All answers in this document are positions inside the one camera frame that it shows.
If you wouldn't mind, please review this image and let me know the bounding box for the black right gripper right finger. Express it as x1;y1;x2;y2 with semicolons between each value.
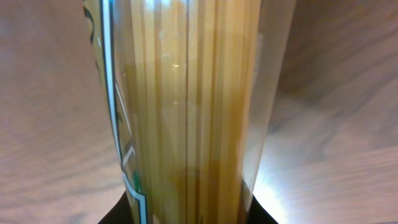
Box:
247;197;278;224

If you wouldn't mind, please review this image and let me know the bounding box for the San Remo spaghetti packet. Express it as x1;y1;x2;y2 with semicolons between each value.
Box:
83;0;296;224

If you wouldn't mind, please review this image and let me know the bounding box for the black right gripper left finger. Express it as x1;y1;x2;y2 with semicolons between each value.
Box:
98;192;134;224

